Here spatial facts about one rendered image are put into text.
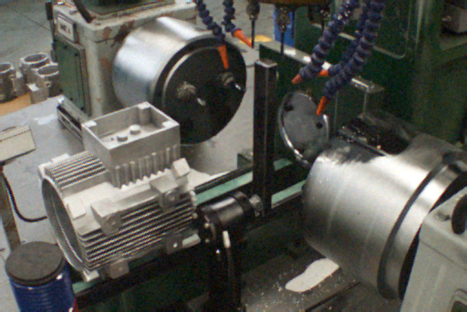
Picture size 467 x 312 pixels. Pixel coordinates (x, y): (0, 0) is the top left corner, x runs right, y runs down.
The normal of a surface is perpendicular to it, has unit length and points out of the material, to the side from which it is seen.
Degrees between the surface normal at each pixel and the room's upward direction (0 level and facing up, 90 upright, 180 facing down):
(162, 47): 32
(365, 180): 47
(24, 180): 0
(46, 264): 0
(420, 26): 90
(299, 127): 90
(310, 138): 90
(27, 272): 0
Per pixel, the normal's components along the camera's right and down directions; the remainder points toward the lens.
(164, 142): 0.61, 0.41
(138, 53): -0.58, -0.36
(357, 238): -0.78, 0.17
